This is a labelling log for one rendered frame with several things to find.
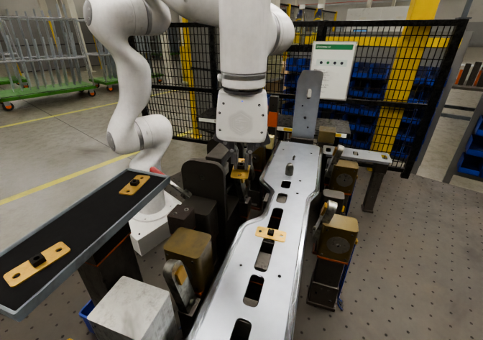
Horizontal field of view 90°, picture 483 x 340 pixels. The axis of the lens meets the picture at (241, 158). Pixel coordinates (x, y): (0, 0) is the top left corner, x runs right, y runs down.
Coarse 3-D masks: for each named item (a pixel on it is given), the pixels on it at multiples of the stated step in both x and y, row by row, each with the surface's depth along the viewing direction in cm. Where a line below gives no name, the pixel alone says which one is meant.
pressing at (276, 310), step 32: (288, 160) 105; (320, 160) 106; (288, 192) 84; (256, 224) 70; (288, 224) 70; (256, 256) 60; (288, 256) 60; (224, 288) 53; (288, 288) 53; (224, 320) 47; (256, 320) 47; (288, 320) 47
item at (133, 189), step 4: (136, 176) 63; (140, 176) 63; (144, 176) 63; (148, 176) 63; (132, 180) 60; (136, 180) 60; (140, 180) 61; (144, 180) 61; (128, 184) 60; (132, 184) 59; (136, 184) 59; (140, 184) 60; (124, 188) 58; (128, 188) 58; (132, 188) 58; (136, 188) 58; (120, 192) 57; (124, 192) 57; (128, 192) 57; (132, 192) 57; (136, 192) 57
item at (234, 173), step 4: (240, 160) 57; (240, 164) 54; (232, 168) 54; (240, 168) 53; (248, 168) 54; (232, 172) 52; (236, 172) 52; (240, 172) 52; (244, 172) 52; (248, 172) 52; (232, 176) 51; (236, 176) 51; (240, 176) 51; (244, 176) 51; (248, 176) 51
